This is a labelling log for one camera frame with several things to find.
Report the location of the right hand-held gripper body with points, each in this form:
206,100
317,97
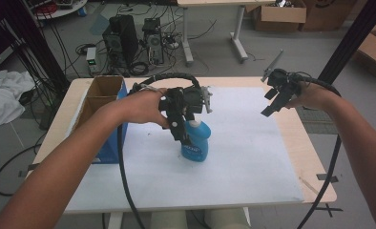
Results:
284,82

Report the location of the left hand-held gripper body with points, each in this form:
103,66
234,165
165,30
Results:
189,98

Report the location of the blue bottle with white cap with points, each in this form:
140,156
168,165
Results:
197,140

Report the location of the cardboard box with blue sides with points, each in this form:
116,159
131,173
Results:
101,89

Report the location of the person's right hand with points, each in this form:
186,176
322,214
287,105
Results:
313,97

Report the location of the person's left hand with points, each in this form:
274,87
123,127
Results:
143,106

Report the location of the grey floor mat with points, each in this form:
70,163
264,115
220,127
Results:
316,122

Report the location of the white table mat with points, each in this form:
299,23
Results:
233,159

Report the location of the open cardboard box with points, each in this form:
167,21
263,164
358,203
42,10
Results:
280,16

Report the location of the white-legged desk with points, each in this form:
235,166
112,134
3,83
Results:
238,31

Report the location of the small black computer tower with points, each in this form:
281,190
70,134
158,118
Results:
153,38

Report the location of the tall cardboard box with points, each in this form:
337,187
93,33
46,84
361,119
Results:
327,14

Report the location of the large black computer tower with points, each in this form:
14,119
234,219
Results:
122,38

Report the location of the grey tape strip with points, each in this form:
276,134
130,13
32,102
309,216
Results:
30,168
330,178

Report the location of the cardboard box with dark item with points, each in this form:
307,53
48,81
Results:
375,54

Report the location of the white power supply unit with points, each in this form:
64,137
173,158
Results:
91,58

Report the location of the white table leg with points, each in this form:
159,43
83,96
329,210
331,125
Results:
115,221

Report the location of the black tape cross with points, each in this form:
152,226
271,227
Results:
328,210

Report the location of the round white table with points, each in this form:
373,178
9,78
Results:
65,9

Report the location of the crumpled white cloth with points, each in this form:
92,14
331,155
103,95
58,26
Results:
4,95

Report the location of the black metal stand post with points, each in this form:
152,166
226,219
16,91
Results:
348,41

